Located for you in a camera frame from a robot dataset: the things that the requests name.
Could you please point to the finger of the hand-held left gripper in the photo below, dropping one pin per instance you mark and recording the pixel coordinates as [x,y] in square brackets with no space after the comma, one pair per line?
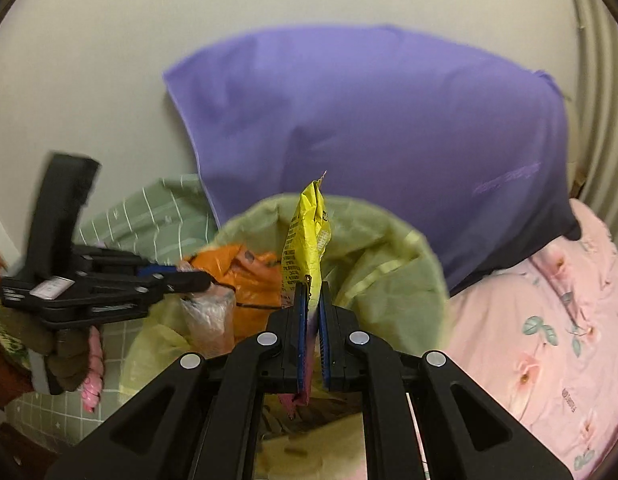
[179,284]
[134,266]

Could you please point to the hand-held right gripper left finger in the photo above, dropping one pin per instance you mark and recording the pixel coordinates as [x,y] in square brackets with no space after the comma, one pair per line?
[303,330]

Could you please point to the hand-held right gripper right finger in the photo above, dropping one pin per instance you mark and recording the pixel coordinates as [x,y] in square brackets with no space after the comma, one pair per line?
[325,340]

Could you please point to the orange snack wrapper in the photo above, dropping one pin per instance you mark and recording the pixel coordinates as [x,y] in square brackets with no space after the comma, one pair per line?
[249,280]

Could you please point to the yellow-green trash bag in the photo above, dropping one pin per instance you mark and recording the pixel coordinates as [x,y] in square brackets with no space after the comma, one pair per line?
[379,260]

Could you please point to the yellow snack wrapper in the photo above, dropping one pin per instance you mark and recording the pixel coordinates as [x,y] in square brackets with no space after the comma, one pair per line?
[304,230]

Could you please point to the person's left hand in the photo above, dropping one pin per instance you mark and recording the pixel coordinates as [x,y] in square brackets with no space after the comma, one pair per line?
[69,355]

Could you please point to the green checked cloth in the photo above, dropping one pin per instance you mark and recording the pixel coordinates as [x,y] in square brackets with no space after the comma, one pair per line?
[139,220]

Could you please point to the clear plastic wrapper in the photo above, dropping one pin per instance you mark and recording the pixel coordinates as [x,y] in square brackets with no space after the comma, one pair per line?
[209,320]

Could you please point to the pink pig toy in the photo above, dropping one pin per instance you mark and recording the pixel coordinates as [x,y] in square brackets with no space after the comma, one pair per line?
[93,385]

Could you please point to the pink floral bedsheet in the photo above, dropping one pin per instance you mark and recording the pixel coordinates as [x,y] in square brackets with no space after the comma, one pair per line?
[514,335]

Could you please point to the purple pillow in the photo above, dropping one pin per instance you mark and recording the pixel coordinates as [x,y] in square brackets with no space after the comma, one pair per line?
[364,135]

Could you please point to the beige ribbed curtain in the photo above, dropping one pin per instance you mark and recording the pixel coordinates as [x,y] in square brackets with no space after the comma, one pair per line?
[601,110]

